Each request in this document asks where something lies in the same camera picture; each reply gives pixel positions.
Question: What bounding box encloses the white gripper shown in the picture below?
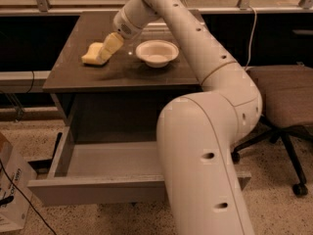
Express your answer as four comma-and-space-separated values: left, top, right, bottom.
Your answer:
99, 9, 142, 63

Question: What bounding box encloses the yellow sponge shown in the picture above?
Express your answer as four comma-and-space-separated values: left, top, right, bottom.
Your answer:
81, 42, 109, 66

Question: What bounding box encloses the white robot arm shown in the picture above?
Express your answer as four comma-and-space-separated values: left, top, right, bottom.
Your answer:
116, 0, 262, 235

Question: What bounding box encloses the open grey top drawer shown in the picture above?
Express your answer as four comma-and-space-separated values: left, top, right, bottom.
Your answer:
28, 126, 245, 209

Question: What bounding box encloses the white bowl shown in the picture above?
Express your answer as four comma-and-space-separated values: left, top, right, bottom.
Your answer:
136, 40, 179, 68

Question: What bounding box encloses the grey cabinet desk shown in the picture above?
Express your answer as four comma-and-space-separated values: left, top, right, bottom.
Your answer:
41, 10, 209, 144

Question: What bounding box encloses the white cardboard box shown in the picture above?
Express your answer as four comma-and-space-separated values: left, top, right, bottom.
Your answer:
0, 134, 36, 232

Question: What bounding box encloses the brown office chair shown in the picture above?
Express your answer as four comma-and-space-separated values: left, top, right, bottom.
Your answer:
231, 65, 313, 197

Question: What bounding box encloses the white hanging cable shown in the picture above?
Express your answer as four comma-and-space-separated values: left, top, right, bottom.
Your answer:
244, 5, 258, 71

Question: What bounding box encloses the black floor cable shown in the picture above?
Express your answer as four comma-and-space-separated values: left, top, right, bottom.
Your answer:
0, 160, 59, 235

